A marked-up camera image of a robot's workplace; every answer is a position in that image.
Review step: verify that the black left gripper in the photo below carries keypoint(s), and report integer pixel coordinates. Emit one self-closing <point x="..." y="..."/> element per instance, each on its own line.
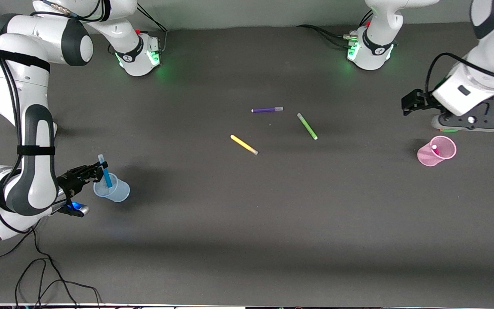
<point x="423" y="102"/>

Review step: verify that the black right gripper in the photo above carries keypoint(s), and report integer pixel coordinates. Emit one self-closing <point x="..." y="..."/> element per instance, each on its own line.
<point x="69" y="181"/>

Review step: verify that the blue marker with clear cap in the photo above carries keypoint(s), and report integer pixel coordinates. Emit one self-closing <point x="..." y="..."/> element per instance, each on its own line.
<point x="106" y="171"/>

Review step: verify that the pink marker with clear cap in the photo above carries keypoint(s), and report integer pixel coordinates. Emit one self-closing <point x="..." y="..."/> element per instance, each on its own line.
<point x="435" y="149"/>

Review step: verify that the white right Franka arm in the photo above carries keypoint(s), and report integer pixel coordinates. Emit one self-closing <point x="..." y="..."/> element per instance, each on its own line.
<point x="28" y="128"/>

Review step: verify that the translucent blue plastic cup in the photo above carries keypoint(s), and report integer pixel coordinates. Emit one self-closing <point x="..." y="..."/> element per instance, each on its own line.
<point x="114" y="191"/>

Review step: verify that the translucent pink plastic cup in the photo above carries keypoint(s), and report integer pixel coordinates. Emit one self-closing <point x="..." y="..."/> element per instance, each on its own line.
<point x="433" y="156"/>

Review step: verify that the green marker with clear cap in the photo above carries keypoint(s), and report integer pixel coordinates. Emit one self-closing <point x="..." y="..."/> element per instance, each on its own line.
<point x="307" y="126"/>

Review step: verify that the purple marker with clear cap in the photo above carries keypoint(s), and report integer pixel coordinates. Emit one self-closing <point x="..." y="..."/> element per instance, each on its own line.
<point x="266" y="110"/>

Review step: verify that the yellow marker with clear cap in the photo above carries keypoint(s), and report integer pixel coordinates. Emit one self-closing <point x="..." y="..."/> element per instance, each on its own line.
<point x="243" y="144"/>

